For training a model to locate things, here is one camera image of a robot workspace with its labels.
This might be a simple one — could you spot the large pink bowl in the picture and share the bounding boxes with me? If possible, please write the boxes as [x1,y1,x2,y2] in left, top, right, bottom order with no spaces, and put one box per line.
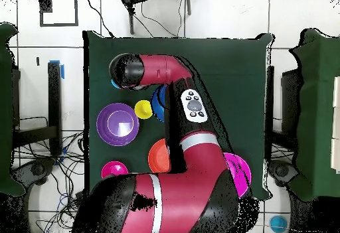
[222,152,252,198]

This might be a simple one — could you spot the large light blue bowl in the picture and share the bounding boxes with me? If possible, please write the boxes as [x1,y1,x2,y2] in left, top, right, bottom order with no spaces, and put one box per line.
[150,86,167,123]

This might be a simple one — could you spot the white boxes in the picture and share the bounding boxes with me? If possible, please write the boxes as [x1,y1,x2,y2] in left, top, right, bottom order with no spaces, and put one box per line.
[330,76,340,174]

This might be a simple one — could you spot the tangle of black cables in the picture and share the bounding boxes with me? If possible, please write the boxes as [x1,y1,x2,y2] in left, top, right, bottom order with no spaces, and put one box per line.
[13,131,90,233]

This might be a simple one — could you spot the orange bowl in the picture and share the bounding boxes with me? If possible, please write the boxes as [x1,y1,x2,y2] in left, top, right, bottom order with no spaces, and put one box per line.
[147,138,171,174]

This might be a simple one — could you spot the blue disc on floor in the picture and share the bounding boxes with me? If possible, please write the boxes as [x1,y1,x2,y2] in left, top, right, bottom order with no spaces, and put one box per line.
[269,215,289,233]

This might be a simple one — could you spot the small crimson bowl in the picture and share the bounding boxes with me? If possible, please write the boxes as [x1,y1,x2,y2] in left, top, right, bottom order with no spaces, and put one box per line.
[101,161,129,179]

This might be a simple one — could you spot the black tripod stand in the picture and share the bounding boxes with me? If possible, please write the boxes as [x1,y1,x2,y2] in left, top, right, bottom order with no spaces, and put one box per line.
[119,0,193,35]

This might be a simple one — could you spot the small dark blue bowl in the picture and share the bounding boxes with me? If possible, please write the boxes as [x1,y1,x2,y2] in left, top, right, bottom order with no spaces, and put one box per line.
[158,84,169,107]

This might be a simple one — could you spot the black metal frame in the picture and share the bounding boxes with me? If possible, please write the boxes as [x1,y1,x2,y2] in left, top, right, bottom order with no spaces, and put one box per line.
[265,65,299,159]
[11,61,63,157]

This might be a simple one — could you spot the dark green tablecloth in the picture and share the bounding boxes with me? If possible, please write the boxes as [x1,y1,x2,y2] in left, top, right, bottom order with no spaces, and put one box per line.
[82,30,274,200]

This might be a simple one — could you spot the purple bowl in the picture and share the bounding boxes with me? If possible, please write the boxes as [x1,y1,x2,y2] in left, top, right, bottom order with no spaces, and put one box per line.
[96,102,140,147]

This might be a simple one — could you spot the blue tape strip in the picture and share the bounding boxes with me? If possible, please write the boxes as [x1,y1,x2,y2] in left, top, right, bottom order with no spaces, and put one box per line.
[49,60,65,80]

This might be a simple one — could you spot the dark square floor frame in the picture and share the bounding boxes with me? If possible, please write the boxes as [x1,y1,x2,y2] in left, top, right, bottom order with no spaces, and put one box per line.
[39,0,79,27]

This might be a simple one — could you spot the side table with green cloth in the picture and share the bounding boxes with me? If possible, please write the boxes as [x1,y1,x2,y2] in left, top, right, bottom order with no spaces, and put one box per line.
[288,28,340,202]
[0,22,25,198]

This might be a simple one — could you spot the yellow cup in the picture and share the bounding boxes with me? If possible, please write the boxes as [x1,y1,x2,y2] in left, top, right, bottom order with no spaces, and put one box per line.
[133,100,153,120]

